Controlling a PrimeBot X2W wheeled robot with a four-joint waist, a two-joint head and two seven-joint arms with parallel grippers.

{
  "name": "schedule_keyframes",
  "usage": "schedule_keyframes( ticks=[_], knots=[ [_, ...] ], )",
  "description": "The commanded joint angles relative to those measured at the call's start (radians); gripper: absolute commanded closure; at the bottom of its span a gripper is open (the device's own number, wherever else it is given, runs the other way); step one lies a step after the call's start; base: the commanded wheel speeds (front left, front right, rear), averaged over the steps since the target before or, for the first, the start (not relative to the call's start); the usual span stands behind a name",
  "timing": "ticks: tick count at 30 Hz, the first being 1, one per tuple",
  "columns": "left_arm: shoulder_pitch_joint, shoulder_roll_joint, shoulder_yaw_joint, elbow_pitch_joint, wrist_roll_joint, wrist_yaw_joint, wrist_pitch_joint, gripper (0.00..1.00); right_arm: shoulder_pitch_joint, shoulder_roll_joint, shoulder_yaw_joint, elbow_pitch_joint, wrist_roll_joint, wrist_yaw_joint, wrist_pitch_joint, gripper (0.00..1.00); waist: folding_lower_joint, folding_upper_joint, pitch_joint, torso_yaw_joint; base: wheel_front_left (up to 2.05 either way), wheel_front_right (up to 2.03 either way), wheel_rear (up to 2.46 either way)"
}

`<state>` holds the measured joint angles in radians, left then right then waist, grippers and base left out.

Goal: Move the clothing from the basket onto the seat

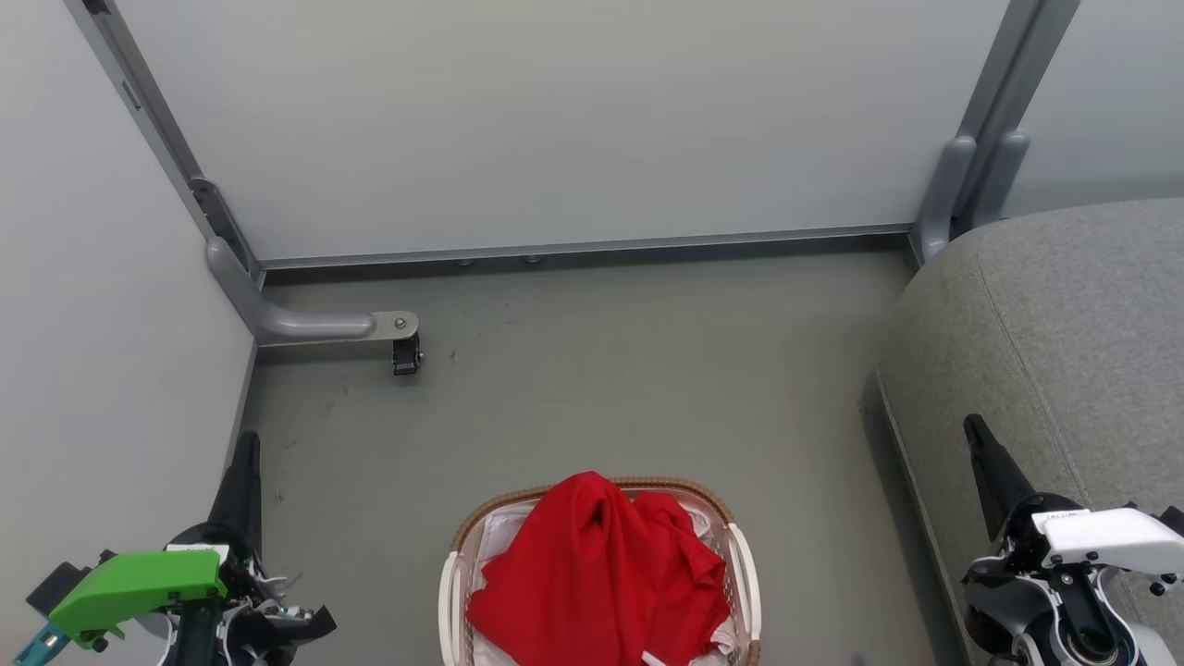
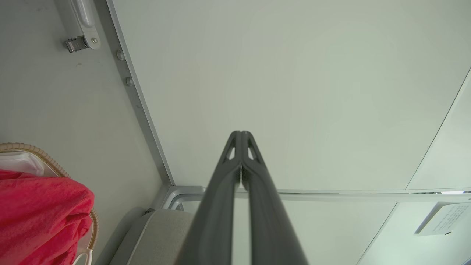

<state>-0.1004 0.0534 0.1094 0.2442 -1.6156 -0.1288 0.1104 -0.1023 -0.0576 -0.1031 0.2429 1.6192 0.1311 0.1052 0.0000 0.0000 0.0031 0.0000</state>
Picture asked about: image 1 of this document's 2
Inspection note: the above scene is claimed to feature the white basket liner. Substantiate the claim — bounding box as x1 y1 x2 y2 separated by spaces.
472 504 743 666

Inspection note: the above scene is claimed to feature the grey double partition post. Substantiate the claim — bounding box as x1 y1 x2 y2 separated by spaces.
953 0 1081 232

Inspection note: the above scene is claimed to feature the red cloth garment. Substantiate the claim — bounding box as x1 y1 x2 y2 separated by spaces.
467 471 732 666

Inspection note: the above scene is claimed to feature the teal left camera connector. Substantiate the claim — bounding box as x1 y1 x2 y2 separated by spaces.
11 622 71 666

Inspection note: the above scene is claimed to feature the grey rounded partition foot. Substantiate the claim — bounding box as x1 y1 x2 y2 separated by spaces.
971 129 1030 228
914 136 978 265

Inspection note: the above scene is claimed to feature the grey partition corner post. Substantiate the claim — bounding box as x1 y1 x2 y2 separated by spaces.
65 0 269 283

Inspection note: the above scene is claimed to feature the white wicker-rimmed laundry basket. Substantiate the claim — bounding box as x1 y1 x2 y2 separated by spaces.
438 476 762 666

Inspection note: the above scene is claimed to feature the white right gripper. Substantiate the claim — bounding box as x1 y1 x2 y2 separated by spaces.
963 413 1184 579

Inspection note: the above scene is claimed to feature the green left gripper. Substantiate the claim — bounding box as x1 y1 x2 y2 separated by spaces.
48 431 264 650

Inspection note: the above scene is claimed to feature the grey partition foot with plate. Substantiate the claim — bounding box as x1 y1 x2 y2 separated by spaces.
205 236 420 349

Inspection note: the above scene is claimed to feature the grey partition bottom rail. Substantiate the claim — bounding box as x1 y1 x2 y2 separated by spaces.
250 222 917 272

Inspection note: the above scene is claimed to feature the dark grey hinge bracket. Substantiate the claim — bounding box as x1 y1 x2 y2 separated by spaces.
190 178 257 275

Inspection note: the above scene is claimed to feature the grey fabric sofa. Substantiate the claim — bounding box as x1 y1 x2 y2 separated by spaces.
874 197 1184 666

